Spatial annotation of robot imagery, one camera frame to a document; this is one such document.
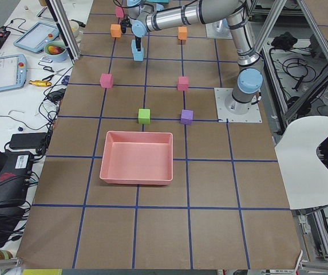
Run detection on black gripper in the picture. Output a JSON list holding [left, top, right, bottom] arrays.
[[120, 17, 141, 52]]

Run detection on light blue foam block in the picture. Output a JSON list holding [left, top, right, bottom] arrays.
[[131, 40, 143, 54], [132, 48, 144, 62]]

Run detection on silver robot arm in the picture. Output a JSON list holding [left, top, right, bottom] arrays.
[[116, 0, 261, 72]]

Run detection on orange foam block right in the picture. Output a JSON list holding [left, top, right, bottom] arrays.
[[110, 24, 122, 38]]

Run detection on orange foam block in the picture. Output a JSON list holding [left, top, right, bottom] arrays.
[[177, 26, 188, 41], [110, 24, 122, 38]]

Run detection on pink foam block front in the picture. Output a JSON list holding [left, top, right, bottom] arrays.
[[115, 6, 125, 18]]

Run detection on pink foam block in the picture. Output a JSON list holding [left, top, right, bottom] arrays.
[[100, 73, 114, 88], [177, 76, 189, 91], [115, 6, 125, 18]]

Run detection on orange foam block left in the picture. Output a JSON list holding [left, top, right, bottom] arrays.
[[177, 26, 188, 41]]

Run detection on turquoise plastic tray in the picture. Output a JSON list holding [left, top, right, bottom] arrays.
[[150, 0, 170, 4]]

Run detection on pink foam block near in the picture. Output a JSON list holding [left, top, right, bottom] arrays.
[[100, 73, 114, 88]]

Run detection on beige bowl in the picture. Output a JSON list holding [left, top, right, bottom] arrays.
[[69, 20, 83, 42]]

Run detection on pink foam block far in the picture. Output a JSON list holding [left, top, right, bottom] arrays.
[[177, 76, 189, 91]]

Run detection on green foam block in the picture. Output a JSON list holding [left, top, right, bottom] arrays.
[[138, 108, 151, 124]]

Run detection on blue bowl with fruit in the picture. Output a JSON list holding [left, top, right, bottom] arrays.
[[44, 41, 68, 62]]

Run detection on purple foam block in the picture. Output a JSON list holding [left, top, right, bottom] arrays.
[[180, 109, 193, 125]]

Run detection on scissors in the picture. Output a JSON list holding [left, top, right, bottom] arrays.
[[42, 66, 64, 82]]

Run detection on blue teach pendant upper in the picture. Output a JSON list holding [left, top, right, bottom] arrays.
[[13, 22, 60, 53]]

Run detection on blue teach pendant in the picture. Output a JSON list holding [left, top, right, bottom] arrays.
[[13, 22, 60, 53], [0, 54, 27, 92]]

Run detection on yellow screwdriver tool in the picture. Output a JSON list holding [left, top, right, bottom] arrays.
[[29, 80, 52, 87]]

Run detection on pink plastic tray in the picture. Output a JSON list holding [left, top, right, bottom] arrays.
[[100, 131, 173, 186]]

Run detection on blue teach pendant lower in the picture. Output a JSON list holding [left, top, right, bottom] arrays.
[[0, 54, 27, 92]]

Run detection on black power adapter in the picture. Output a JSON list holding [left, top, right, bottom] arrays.
[[9, 132, 46, 150]]

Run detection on black computer box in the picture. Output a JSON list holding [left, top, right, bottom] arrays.
[[0, 151, 33, 208]]

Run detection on white chair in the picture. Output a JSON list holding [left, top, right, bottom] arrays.
[[275, 116, 328, 210]]

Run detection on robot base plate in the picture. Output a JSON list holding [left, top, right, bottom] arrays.
[[214, 88, 262, 123]]

